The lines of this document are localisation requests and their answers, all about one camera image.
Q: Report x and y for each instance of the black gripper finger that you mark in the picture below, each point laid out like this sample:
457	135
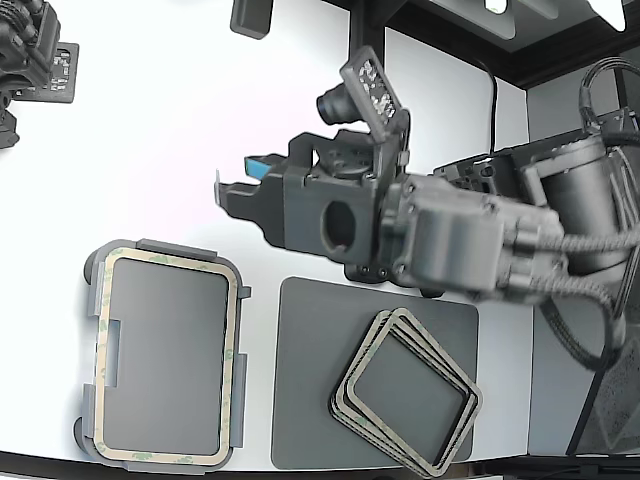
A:
240	200
260	167

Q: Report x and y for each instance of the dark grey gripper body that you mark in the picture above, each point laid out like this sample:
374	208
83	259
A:
305	215

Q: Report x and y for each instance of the tan rectangular frame black edge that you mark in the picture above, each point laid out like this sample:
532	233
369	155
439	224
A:
228	325
385	428
338	398

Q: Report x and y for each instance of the grey holder with black legs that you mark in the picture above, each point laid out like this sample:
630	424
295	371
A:
165	345

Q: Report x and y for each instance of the stack of rectangular gaskets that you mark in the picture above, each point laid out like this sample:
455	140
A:
332	401

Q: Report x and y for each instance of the dark grey mat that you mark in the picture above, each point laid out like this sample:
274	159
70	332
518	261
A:
310	360

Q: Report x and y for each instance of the dark grey block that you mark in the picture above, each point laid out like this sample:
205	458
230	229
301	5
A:
250	17

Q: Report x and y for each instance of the grey circuit board plate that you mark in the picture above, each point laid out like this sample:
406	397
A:
65	75

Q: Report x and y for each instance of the slanted black rod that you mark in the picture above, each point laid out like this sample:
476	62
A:
590	395

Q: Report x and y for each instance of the wrist camera with circuit board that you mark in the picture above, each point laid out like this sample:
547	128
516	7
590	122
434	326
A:
375	90

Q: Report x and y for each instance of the black metal frame structure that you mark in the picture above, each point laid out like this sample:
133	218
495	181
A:
367	30

